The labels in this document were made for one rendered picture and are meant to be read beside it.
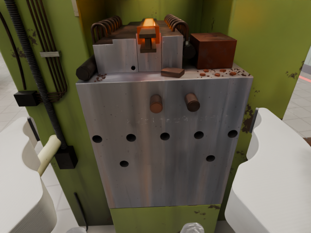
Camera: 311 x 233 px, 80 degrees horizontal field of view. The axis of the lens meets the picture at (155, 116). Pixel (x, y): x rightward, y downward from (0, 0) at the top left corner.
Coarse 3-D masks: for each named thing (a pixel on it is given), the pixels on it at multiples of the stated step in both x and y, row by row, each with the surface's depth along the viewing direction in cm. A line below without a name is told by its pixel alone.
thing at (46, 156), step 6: (54, 138) 68; (48, 144) 65; (54, 144) 66; (60, 144) 69; (42, 150) 63; (48, 150) 63; (54, 150) 65; (42, 156) 61; (48, 156) 62; (42, 162) 59; (48, 162) 61; (42, 168) 58; (42, 174) 58
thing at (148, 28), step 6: (150, 18) 64; (144, 24) 48; (150, 24) 48; (138, 30) 38; (144, 30) 35; (150, 30) 34; (156, 30) 39; (138, 36) 39; (144, 36) 31; (150, 36) 31; (156, 36) 39; (138, 42) 40; (144, 42) 37; (150, 42) 34; (156, 42) 40; (144, 48) 32; (150, 48) 32
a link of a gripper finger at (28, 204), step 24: (24, 120) 10; (0, 144) 8; (24, 144) 8; (0, 168) 7; (24, 168) 7; (0, 192) 6; (24, 192) 6; (48, 192) 7; (0, 216) 5; (24, 216) 5; (48, 216) 6
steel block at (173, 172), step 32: (192, 64) 49; (96, 96) 41; (128, 96) 41; (224, 96) 42; (96, 128) 46; (160, 128) 46; (192, 128) 46; (224, 128) 46; (96, 160) 51; (128, 160) 51; (160, 160) 52; (192, 160) 52; (224, 160) 52; (128, 192) 58; (160, 192) 59; (192, 192) 59
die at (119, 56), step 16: (112, 32) 58; (128, 32) 49; (160, 32) 40; (176, 32) 45; (96, 48) 42; (112, 48) 42; (128, 48) 42; (160, 48) 42; (176, 48) 42; (96, 64) 43; (112, 64) 44; (128, 64) 44; (144, 64) 44; (160, 64) 44; (176, 64) 44
